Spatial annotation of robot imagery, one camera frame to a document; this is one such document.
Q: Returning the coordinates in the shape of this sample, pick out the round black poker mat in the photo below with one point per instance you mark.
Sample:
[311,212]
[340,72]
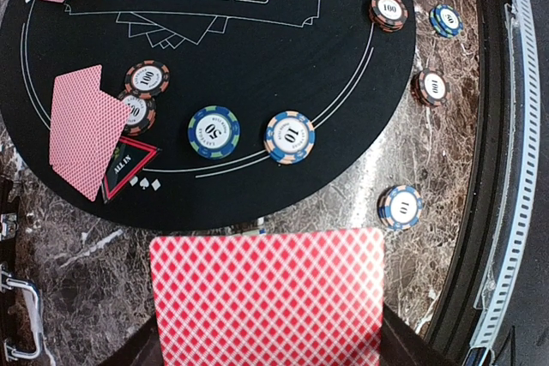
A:
[322,58]

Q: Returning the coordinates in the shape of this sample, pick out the brown white chip stack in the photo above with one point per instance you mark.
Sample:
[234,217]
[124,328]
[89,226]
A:
[430,88]

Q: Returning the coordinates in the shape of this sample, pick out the red triangular all-in button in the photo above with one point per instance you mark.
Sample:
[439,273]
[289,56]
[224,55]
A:
[128,159]

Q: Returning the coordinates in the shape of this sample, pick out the white slotted cable duct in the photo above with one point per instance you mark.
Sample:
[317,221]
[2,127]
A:
[520,174]

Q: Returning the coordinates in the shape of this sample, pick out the black poker chip case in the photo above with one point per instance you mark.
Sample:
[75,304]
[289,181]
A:
[12,284]

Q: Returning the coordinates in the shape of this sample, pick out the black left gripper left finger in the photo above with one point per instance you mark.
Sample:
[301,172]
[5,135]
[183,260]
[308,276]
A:
[142,348]

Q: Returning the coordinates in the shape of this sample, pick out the blue white chip stack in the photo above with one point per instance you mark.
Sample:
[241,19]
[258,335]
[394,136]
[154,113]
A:
[400,207]

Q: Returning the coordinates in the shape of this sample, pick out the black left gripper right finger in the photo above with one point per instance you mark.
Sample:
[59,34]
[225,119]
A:
[401,346]

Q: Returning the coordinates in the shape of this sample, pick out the red playing card deck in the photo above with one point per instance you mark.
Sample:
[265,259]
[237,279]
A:
[283,299]

